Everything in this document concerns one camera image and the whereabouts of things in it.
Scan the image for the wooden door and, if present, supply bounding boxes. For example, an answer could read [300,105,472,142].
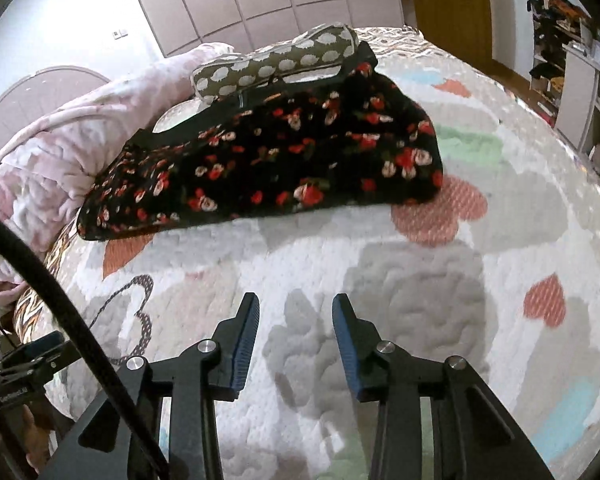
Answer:
[405,0,494,70]

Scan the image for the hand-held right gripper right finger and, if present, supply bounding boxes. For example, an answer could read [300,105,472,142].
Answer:
[332,293,556,480]

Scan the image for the black cable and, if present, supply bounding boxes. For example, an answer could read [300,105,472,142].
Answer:
[0,207,171,480]

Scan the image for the person's left hand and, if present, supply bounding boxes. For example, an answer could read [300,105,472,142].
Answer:
[21,404,57,468]

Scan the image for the panelled wardrobe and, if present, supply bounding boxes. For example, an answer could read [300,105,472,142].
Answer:
[122,0,414,59]

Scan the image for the black floral zip-up robe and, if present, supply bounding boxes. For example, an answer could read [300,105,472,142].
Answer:
[76,42,445,242]

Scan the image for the zigzag patterned bed sheet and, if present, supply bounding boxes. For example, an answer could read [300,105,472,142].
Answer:
[12,220,83,343]

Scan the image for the pink fleece blanket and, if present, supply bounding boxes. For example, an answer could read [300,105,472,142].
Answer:
[0,42,236,306]

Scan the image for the cluttered white shelf unit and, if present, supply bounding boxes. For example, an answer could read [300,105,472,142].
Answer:
[526,0,600,193]

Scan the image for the curved padded headboard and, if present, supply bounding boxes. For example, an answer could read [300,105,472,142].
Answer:
[0,64,114,163]

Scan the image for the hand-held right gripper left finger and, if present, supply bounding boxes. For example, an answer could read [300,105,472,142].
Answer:
[40,292,261,480]

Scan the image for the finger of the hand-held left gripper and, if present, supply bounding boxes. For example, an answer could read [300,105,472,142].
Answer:
[26,331,65,358]

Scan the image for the olive hedgehog print pillow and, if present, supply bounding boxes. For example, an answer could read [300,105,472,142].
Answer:
[190,22,361,106]

